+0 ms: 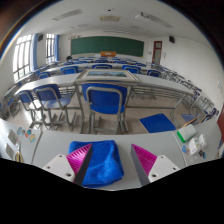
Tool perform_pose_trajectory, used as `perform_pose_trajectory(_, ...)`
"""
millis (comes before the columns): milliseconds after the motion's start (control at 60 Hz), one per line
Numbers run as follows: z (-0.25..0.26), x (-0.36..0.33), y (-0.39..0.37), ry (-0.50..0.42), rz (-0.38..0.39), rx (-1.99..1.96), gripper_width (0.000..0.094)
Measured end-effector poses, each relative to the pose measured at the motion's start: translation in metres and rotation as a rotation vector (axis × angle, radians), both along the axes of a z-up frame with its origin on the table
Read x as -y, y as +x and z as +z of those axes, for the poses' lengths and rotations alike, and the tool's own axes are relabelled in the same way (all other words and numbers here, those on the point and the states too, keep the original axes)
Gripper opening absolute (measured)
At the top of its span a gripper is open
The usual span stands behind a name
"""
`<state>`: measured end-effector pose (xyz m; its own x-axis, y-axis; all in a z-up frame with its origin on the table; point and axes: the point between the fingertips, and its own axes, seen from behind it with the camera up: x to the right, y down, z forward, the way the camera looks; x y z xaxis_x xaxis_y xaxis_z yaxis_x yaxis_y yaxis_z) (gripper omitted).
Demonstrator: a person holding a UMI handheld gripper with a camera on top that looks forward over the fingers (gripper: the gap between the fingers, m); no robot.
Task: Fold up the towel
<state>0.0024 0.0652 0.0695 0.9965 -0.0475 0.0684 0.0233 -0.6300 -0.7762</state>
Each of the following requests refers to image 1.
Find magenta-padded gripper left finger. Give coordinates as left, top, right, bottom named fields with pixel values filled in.
left=42, top=143, right=94, bottom=186

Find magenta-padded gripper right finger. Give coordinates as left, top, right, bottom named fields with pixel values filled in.
left=130, top=143, right=181, bottom=187

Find blue fluffy towel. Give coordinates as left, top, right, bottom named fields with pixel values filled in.
left=67, top=139, right=125, bottom=189

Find small white printed carton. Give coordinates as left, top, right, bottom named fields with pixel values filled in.
left=181, top=133, right=209, bottom=157

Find white and green box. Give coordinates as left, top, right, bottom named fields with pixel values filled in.
left=176, top=123, right=198, bottom=144

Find colourful stickers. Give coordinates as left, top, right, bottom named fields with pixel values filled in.
left=16, top=126, right=37, bottom=144

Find grey card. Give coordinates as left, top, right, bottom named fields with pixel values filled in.
left=4, top=142, right=16, bottom=161
left=6, top=128, right=20, bottom=146

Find long grey classroom desk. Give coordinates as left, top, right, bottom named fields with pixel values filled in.
left=9, top=71, right=198, bottom=135

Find group of blue classroom chairs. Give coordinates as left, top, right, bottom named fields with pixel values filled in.
left=33, top=55, right=188, bottom=79

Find dark red door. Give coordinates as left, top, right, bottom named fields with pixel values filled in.
left=152, top=40, right=164, bottom=65

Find large bright window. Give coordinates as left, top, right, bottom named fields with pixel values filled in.
left=12, top=33, right=34, bottom=83

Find blue curtain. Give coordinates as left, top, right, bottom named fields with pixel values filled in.
left=31, top=33, right=40, bottom=72
left=54, top=33, right=61, bottom=62

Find narrow bright window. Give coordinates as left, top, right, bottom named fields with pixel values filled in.
left=45, top=32, right=56, bottom=65

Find orange lectern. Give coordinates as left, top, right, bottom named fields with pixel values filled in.
left=98, top=50, right=118, bottom=58

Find green chalkboard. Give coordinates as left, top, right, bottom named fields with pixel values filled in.
left=70, top=35, right=145, bottom=58

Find group of ceiling lights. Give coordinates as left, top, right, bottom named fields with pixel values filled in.
left=51, top=8, right=174, bottom=34

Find blue chair with metal frame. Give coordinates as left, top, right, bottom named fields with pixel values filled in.
left=138, top=112, right=177, bottom=134
left=32, top=83, right=77, bottom=132
left=81, top=82, right=130, bottom=135
left=17, top=89, right=44, bottom=128
left=180, top=111, right=215, bottom=128

